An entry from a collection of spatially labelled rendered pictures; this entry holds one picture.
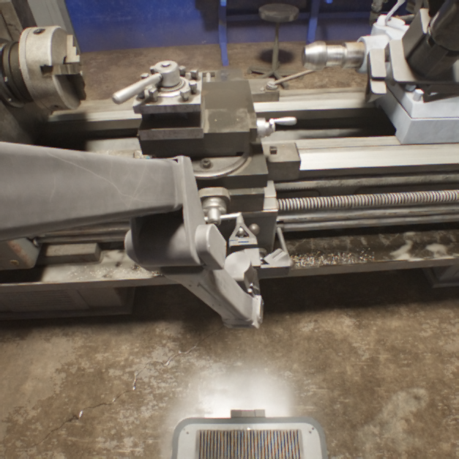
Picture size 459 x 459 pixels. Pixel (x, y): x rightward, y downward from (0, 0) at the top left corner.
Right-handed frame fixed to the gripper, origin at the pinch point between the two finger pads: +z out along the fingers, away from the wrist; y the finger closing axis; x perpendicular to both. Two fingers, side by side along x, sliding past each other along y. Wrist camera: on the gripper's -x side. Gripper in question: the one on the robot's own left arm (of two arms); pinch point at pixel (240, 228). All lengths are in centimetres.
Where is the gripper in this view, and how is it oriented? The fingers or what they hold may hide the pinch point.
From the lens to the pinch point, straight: 88.8
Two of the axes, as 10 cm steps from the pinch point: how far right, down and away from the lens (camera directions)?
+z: -0.6, -7.7, 6.4
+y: -0.3, -6.4, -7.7
